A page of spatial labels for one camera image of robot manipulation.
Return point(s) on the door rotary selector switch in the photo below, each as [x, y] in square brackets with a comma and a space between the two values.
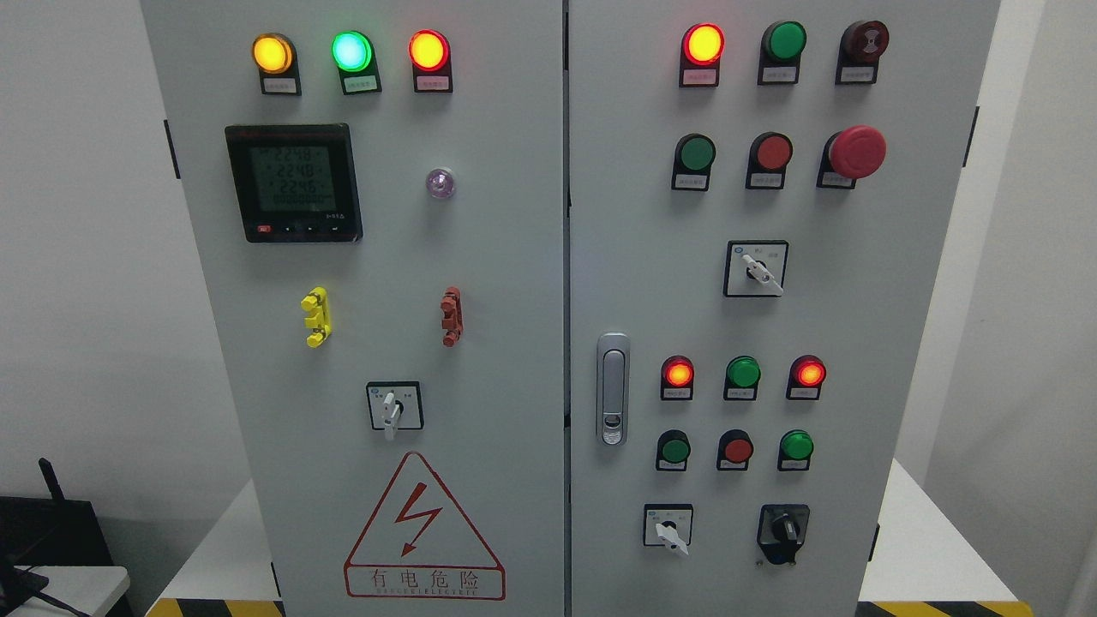
[395, 406]

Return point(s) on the green lit indicator light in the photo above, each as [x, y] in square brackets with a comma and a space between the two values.
[354, 56]

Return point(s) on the grey electrical control cabinet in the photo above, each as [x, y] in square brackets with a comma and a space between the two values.
[561, 131]

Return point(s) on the red terminal clip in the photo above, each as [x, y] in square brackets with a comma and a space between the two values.
[451, 316]

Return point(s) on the red lit indicator lower left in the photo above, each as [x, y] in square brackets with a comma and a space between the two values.
[677, 378]

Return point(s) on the red lit indicator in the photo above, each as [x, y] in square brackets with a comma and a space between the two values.
[677, 378]
[805, 379]

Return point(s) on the small clear indicator lamp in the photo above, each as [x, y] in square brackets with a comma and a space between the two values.
[440, 183]

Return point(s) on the green push button lower left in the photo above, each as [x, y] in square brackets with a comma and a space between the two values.
[673, 451]

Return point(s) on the green push button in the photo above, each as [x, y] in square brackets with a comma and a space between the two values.
[693, 157]
[673, 451]
[795, 451]

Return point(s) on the green indicator lower middle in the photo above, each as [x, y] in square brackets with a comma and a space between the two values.
[742, 377]

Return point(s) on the green push button upper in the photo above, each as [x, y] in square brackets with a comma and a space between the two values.
[693, 157]

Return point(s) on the red push button lower middle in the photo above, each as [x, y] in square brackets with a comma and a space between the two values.
[734, 451]

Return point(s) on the red push button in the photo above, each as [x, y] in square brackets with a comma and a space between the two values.
[734, 451]
[768, 161]

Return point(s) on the yellow terminal clip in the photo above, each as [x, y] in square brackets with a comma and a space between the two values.
[317, 316]

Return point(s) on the red lit indicator lower right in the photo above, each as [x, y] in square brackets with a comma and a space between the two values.
[805, 379]

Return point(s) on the red electrical hazard warning sticker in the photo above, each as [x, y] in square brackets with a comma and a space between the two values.
[419, 543]

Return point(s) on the red push button upper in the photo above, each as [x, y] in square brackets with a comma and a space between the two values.
[768, 161]

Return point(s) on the red-orange indicator light left door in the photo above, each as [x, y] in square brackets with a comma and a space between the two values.
[430, 55]

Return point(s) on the red-orange indicator light door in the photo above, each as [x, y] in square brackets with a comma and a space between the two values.
[700, 55]
[430, 55]

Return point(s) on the black digital power meter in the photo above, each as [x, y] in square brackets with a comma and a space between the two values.
[295, 183]

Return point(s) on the green push button lower right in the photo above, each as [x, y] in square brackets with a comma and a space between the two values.
[795, 451]

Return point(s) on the red-orange indicator light right door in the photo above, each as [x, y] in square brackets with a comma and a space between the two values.
[700, 55]

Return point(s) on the red emergency stop button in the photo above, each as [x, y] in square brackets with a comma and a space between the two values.
[849, 155]

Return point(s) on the green indicator light top right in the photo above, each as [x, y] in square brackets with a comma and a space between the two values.
[780, 48]

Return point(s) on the yellow indicator light top left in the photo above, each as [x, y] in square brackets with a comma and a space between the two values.
[276, 60]

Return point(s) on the dark red buzzer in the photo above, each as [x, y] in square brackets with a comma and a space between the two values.
[861, 47]

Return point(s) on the yellow black hazard tape right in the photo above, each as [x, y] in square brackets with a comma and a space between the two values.
[944, 608]

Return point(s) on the yellow black hazard tape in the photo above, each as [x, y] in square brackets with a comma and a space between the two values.
[944, 608]
[190, 607]

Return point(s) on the yellow black hazard tape left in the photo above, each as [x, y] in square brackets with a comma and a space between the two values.
[190, 607]

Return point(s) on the white table at left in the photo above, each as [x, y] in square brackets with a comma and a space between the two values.
[95, 590]

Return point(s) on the black router with antenna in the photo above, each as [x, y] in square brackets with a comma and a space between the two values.
[52, 532]

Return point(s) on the silver door latch handle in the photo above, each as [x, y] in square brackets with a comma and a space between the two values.
[612, 366]

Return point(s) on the upper right rotary selector switch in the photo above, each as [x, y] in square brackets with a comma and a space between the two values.
[755, 268]

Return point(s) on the bottom white rotary selector switch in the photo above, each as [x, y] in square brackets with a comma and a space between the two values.
[668, 526]

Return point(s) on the black rotary knob switch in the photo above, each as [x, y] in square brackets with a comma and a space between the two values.
[782, 531]

